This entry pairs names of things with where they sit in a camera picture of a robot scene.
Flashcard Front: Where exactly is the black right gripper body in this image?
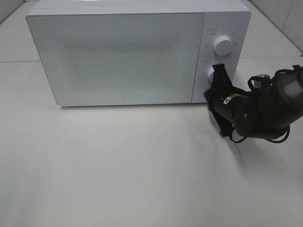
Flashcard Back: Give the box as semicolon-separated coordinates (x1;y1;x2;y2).
205;86;251;125

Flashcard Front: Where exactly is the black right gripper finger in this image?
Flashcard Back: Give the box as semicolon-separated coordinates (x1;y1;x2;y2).
210;111;235;139
211;63;232;91

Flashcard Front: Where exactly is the white timer knob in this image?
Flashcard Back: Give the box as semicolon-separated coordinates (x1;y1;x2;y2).
207;68;214;83

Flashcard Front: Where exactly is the white microwave door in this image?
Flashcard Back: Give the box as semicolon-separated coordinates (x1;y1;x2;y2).
27;13;204;106

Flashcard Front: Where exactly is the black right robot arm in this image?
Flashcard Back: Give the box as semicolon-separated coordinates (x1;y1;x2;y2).
204;64;303;143

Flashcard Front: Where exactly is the upper white power knob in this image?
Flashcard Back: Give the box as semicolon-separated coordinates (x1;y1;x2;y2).
213;34;233;56

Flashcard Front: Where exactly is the white microwave oven body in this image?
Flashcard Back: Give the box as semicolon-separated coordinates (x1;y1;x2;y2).
26;0;251;104

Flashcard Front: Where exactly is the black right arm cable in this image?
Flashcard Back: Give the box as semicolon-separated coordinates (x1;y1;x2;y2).
227;65;299;144

